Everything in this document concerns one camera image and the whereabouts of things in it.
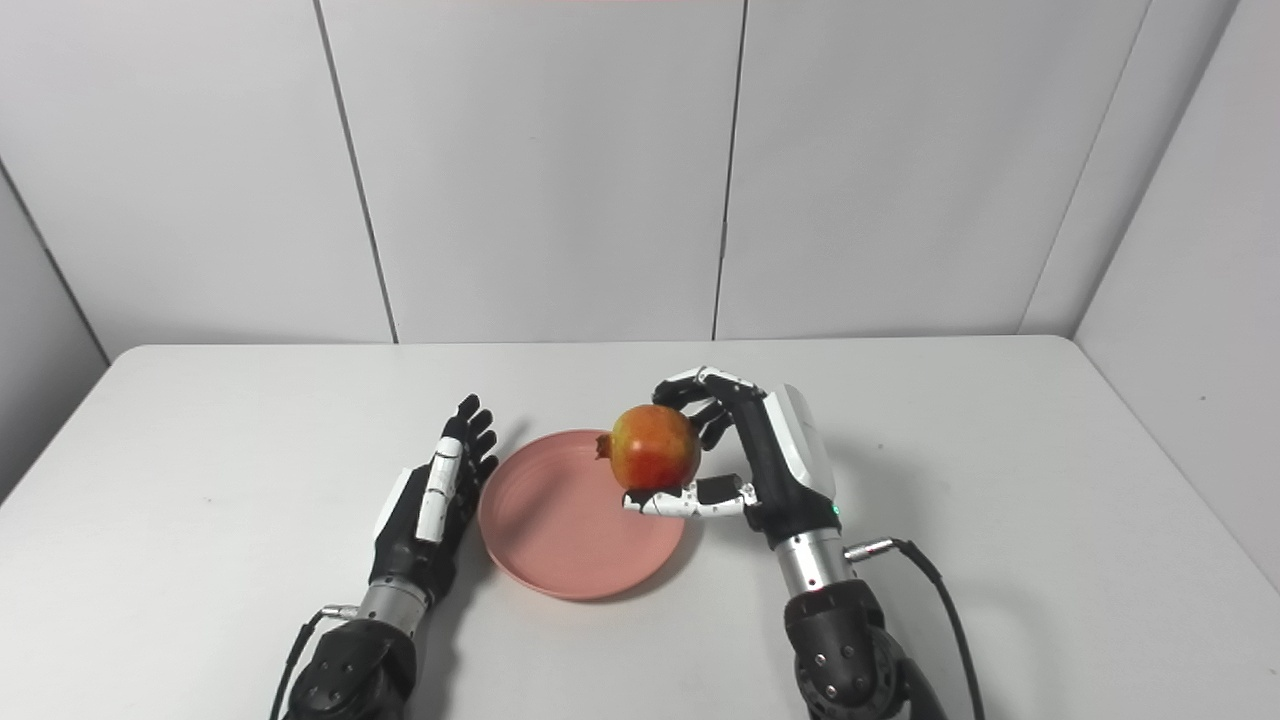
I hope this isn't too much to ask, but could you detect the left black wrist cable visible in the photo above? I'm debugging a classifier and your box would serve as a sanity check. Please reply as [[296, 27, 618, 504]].
[[268, 604, 359, 720]]

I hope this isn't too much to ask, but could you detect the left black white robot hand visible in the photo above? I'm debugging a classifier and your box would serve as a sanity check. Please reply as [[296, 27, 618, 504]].
[[368, 394, 500, 607]]

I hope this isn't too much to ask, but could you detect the red yellow pomegranate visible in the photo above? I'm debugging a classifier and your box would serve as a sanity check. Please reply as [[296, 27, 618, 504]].
[[596, 404, 703, 493]]

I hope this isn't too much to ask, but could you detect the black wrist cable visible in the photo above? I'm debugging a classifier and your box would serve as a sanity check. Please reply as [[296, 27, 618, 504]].
[[268, 604, 359, 720], [845, 538, 977, 720]]

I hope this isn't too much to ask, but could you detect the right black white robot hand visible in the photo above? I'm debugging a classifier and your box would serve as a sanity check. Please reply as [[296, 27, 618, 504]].
[[622, 366, 841, 549]]

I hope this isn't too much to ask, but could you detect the pink plate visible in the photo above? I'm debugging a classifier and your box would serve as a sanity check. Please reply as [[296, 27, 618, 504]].
[[477, 430, 688, 602]]

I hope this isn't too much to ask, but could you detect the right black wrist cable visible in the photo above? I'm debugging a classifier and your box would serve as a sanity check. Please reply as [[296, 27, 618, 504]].
[[845, 538, 977, 720]]

